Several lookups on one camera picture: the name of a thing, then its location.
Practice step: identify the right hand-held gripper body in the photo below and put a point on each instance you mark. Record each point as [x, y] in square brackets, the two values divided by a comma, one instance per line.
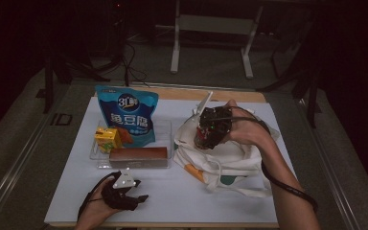
[214, 131]

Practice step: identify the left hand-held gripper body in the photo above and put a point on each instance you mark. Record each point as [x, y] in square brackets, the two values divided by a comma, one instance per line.
[121, 199]

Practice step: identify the long brown box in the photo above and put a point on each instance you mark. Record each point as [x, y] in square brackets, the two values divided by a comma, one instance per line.
[139, 155]

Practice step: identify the white canvas tote bag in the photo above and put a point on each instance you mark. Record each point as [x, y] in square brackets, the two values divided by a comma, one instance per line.
[204, 163]

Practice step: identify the clear plastic box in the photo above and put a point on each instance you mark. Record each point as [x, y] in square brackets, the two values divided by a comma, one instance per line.
[164, 134]

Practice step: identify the yellow juice carton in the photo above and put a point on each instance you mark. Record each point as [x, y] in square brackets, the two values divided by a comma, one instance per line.
[107, 137]

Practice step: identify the blue snack pouch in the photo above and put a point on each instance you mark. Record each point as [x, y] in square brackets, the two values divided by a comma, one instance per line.
[127, 118]

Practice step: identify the person's left hand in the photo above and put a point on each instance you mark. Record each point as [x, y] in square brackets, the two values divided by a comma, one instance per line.
[96, 207]

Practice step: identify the person's right hand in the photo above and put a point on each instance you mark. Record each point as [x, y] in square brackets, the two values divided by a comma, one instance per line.
[249, 131]

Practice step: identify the white table board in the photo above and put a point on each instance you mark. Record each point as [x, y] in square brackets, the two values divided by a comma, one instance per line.
[179, 207]

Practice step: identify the black metal stand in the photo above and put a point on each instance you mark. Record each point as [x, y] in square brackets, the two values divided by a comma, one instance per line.
[313, 96]
[48, 83]

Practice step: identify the white metal stand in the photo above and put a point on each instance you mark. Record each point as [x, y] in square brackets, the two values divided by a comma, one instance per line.
[217, 25]

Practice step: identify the small black floor bracket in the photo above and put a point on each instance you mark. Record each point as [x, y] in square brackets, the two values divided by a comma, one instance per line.
[62, 119]

